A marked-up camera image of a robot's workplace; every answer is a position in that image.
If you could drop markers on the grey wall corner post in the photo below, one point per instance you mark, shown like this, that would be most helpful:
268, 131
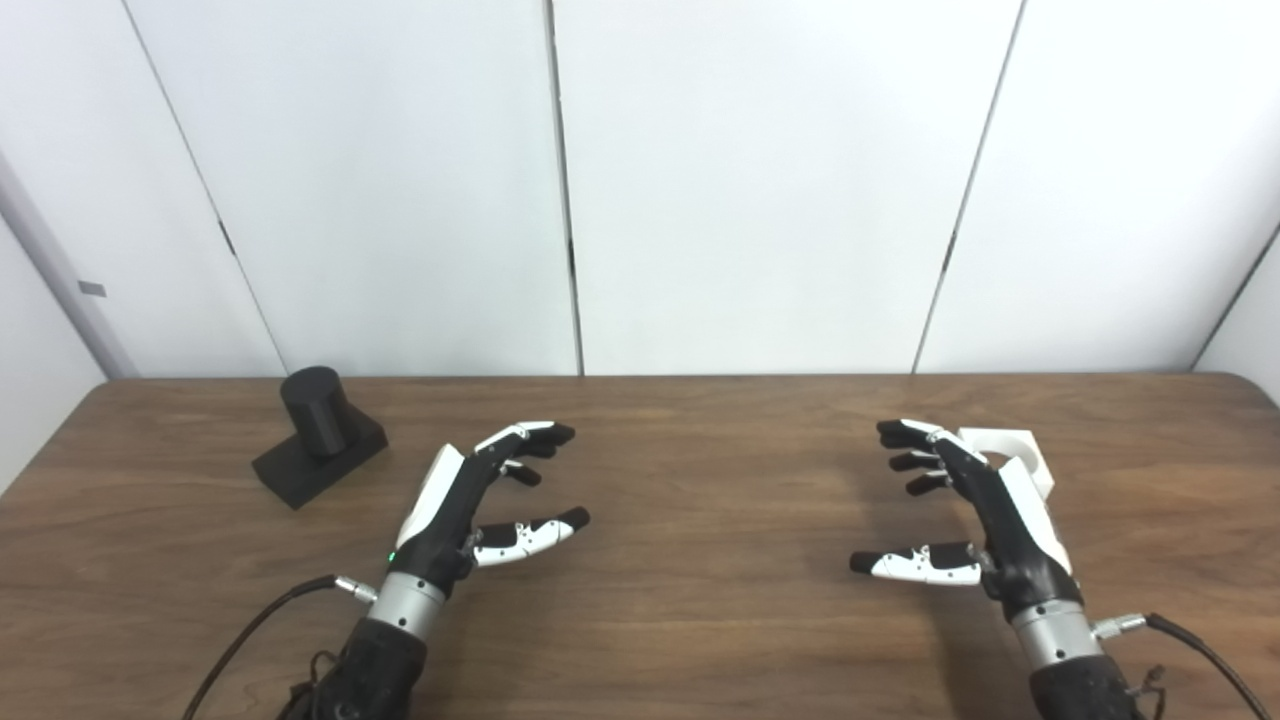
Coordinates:
60, 260

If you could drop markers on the white square piece with hole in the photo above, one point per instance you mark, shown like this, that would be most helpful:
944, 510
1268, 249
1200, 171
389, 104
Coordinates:
1005, 443

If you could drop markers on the black cylinder peg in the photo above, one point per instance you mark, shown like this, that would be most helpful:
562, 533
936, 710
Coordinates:
318, 425

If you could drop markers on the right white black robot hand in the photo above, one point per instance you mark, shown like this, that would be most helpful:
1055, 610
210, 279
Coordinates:
1010, 540

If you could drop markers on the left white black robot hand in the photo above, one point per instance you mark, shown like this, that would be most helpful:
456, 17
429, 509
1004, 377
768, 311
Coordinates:
445, 525

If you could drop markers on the small grey wall tag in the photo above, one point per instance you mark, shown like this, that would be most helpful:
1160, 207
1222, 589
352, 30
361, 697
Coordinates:
92, 289

